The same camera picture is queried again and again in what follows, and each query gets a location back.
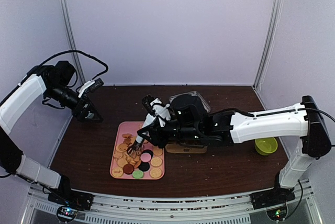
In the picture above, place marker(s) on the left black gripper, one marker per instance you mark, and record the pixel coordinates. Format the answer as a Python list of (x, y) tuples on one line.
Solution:
[(79, 111)]

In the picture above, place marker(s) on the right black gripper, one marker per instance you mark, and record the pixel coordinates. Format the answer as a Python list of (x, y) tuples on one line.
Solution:
[(157, 138)]

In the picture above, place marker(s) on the metal serving tongs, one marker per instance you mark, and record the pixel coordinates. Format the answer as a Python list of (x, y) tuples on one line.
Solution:
[(133, 150)]

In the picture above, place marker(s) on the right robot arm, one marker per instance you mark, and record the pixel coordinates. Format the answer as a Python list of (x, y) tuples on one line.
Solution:
[(186, 118)]

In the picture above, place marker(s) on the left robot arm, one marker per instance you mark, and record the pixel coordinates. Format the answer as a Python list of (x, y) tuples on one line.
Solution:
[(29, 125)]

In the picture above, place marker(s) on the black sandwich cookie upper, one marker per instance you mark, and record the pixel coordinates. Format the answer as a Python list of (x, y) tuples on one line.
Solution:
[(148, 151)]

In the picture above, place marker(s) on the black sandwich cookie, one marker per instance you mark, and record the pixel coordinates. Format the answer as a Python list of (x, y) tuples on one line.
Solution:
[(148, 151), (144, 166)]

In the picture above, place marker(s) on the round tan cookie right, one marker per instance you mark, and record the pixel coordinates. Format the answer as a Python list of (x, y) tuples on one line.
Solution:
[(158, 151)]

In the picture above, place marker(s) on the pink sandwich cookie lower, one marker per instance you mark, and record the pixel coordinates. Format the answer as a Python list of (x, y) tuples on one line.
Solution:
[(145, 157)]

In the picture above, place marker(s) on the gold cookie tin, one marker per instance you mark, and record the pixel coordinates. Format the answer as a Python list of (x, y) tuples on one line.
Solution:
[(182, 148)]

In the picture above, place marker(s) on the chocolate chip cookie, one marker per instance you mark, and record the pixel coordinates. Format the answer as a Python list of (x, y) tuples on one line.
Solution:
[(122, 147)]

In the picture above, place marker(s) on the yellow dotted cookie middle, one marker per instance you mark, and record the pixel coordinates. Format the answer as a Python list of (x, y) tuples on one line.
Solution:
[(156, 161)]

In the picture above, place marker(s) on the pink plastic tray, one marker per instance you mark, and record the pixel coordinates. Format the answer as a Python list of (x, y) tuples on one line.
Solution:
[(127, 133)]

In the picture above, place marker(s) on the black sandwich cookie lower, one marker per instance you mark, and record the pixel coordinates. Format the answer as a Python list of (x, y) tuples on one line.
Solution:
[(144, 166)]

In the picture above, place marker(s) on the brown chocolate cookie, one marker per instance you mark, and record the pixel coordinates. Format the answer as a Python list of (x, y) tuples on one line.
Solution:
[(128, 169)]

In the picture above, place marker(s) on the yellow dotted cookie corner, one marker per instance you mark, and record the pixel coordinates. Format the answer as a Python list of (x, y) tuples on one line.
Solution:
[(156, 172)]

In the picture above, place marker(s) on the green sandwich cookie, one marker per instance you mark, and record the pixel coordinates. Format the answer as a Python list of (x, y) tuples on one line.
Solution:
[(138, 174)]

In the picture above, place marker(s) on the yellow cookie with pink sword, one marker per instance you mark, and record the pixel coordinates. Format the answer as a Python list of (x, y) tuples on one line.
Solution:
[(117, 172)]

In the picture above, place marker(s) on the silver tin lid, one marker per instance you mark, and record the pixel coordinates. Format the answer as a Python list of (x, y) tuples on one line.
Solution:
[(205, 103)]

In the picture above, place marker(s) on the green plastic bowl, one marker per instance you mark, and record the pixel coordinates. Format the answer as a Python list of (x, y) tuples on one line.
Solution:
[(266, 146)]

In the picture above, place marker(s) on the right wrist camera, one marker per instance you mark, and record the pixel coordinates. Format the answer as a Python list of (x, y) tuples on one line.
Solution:
[(156, 111)]

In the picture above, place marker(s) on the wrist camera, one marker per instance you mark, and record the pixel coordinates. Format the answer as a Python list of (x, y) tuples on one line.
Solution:
[(90, 86), (156, 111)]

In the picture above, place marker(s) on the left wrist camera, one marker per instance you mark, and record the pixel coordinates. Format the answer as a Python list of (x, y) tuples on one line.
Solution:
[(90, 86)]

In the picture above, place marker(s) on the front aluminium rail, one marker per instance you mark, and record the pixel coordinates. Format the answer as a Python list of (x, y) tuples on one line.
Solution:
[(231, 208)]

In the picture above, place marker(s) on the right aluminium frame post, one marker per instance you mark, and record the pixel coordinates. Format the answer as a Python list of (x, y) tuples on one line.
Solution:
[(268, 45)]

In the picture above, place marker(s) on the aluminium frame post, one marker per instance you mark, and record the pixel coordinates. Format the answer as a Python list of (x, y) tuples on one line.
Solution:
[(268, 45), (71, 42)]

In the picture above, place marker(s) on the left aluminium frame post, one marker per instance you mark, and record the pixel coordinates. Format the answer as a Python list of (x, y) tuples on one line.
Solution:
[(71, 42)]

